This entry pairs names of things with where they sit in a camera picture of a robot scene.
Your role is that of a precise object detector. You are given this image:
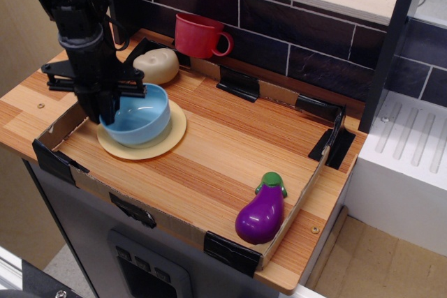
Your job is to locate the white dish rack sink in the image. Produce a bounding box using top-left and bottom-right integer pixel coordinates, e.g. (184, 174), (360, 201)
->
(344, 92), (446, 255)

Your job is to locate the grey oven control panel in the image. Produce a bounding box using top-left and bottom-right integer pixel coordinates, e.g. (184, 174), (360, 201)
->
(108, 230), (193, 297)

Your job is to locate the red cup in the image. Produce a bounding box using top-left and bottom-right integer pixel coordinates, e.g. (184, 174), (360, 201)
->
(174, 13), (234, 59)

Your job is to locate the black vertical post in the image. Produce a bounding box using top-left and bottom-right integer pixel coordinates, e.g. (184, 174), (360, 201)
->
(358, 0), (420, 133)

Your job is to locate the purple toy eggplant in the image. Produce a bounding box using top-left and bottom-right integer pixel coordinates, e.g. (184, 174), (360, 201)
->
(235, 172), (287, 244)

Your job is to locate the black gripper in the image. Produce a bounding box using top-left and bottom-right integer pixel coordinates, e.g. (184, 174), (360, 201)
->
(41, 25), (146, 125)

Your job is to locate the cardboard tray border with tape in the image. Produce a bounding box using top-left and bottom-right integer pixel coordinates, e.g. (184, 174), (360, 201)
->
(40, 59), (365, 289)

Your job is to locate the yellow plate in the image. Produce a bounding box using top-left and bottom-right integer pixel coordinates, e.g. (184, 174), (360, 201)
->
(96, 100), (187, 161)

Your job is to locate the light blue bowl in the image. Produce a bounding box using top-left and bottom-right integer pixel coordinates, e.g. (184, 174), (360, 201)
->
(100, 84), (170, 146)

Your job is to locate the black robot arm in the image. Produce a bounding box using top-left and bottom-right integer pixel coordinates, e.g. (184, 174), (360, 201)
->
(39, 0), (147, 125)

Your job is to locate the cream toy potato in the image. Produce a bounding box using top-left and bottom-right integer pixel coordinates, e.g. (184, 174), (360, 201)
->
(133, 48), (179, 85)

